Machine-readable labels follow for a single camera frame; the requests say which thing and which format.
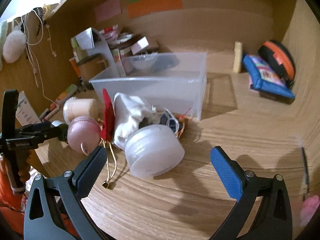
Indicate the blue white pouch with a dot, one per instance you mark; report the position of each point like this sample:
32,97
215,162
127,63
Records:
168,121

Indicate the small white box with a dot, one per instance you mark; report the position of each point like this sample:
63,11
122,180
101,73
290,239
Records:
139,45

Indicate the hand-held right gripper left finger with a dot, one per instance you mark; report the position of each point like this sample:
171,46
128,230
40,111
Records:
91,172

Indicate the makeup brush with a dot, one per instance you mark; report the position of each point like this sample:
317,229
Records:
305,172

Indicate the clear plastic storage box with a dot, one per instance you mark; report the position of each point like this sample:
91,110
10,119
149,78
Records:
155,90

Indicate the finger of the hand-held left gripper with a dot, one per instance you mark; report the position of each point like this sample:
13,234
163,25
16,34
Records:
37,127
50,133

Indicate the cream tube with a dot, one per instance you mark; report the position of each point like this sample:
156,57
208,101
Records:
238,56

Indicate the orange sticky note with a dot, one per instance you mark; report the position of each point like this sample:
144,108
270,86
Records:
155,5

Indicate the blue patchwork pencil case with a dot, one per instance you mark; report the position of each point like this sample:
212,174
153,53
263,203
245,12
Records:
265,76

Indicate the person's left hand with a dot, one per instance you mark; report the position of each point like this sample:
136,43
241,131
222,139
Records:
24,168

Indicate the black orange round case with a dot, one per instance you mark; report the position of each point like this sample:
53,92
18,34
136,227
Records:
280,57

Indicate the cream round jar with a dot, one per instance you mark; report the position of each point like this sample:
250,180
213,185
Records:
80,107

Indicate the clear bowl of trinkets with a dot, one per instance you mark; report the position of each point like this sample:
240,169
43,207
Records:
143,62

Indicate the pink round jar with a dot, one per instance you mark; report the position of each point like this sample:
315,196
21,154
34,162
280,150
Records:
83,133

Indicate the white printed carton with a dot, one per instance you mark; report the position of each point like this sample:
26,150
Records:
25,110

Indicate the white powder jar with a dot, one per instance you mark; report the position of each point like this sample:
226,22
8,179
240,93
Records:
153,151

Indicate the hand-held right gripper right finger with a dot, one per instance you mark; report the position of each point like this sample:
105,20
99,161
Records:
225,175

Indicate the white marker pen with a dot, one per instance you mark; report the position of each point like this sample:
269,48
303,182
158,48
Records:
63,96

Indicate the pink sticky note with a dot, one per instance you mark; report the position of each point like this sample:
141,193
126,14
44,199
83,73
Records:
108,9

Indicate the red felt ornament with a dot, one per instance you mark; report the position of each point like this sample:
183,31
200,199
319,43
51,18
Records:
108,118

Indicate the white fluffy puff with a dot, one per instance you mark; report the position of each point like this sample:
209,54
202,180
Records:
13,46

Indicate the wooden desk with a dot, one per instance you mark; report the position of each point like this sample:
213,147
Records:
175,200

